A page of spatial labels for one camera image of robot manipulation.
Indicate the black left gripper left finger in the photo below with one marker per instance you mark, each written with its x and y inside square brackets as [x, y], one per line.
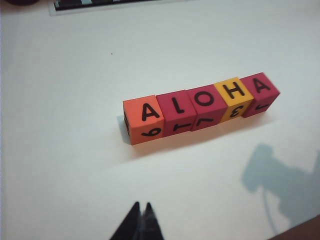
[130, 225]

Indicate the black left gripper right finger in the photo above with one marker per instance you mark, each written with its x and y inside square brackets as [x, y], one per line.
[151, 225]

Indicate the orange foam block M 6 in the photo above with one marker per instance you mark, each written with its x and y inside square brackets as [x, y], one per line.
[136, 112]

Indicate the red foam block letter T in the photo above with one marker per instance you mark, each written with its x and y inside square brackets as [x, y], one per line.
[167, 105]

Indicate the red foam block 7 R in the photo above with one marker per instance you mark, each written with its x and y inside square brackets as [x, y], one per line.
[220, 106]

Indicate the yellow foam block 3 N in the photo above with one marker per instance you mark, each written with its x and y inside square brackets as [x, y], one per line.
[247, 98]

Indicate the red foam block 6 J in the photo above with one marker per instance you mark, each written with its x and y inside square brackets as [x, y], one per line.
[273, 91]

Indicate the black mug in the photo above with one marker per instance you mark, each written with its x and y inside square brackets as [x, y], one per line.
[21, 1]

